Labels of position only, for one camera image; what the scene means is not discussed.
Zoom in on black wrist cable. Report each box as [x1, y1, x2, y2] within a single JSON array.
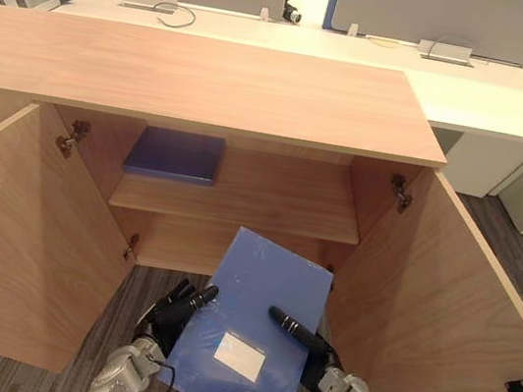
[[145, 357, 181, 392]]

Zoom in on blue plastic folder with label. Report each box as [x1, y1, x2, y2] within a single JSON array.
[[154, 215, 342, 392]]

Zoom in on grey desk divider panel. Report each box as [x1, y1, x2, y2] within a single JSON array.
[[326, 0, 523, 68]]

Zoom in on silver desk cable box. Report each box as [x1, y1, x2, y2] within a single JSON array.
[[416, 38, 477, 69], [117, 0, 180, 17]]

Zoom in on grey cable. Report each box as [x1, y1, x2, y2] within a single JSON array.
[[149, 0, 199, 32]]

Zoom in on wooden cabinet shelf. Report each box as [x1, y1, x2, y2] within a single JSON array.
[[106, 128, 372, 247]]

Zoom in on black cylindrical device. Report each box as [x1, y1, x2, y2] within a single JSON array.
[[281, 0, 307, 27]]

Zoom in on wooden left cabinet door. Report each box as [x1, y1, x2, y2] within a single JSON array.
[[0, 96, 160, 383]]

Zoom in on white desk pedestal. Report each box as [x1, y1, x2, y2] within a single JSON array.
[[429, 129, 523, 237]]

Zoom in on wooden right cabinet door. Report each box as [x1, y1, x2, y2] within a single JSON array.
[[312, 153, 523, 392]]

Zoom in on wooden cabinet door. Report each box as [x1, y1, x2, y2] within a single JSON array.
[[312, 153, 523, 392], [0, 96, 160, 383]]

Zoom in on wooden office cabinet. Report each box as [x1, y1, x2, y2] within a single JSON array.
[[0, 4, 523, 392]]

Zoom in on metal cabinet door hinge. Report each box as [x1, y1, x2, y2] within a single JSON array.
[[121, 231, 142, 264], [385, 173, 418, 215], [52, 116, 93, 163]]

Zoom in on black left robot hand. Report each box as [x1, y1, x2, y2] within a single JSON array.
[[139, 272, 221, 364]]

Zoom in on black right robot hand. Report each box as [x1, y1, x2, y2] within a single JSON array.
[[257, 305, 352, 392]]

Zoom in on white office desk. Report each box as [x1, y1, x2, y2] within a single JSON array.
[[41, 0, 523, 146]]

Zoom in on dark blue flat box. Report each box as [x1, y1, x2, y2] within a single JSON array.
[[120, 122, 228, 189]]

